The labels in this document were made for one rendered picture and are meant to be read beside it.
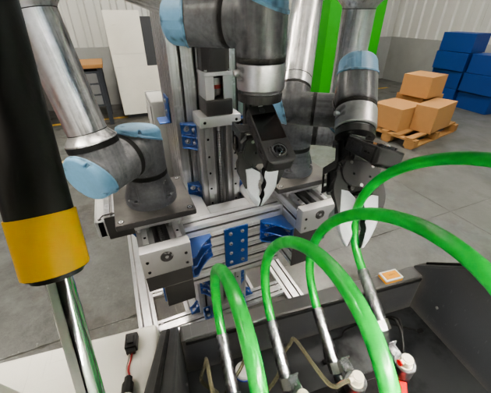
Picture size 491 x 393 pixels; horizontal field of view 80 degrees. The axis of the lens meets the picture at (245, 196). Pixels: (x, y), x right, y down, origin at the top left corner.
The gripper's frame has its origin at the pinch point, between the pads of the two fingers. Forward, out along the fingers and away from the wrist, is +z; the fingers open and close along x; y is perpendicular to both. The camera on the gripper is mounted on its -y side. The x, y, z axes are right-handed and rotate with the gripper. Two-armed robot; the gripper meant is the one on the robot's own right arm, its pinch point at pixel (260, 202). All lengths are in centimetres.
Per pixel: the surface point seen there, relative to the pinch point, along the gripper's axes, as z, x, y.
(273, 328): 10.2, 4.2, -19.3
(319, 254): -12.8, 4.4, -27.5
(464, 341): 33, -43, -21
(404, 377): 12.3, -11.3, -30.2
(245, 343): -9.6, 12.4, -31.6
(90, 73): 45, 103, 451
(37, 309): 122, 105, 100
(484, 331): 26, -43, -23
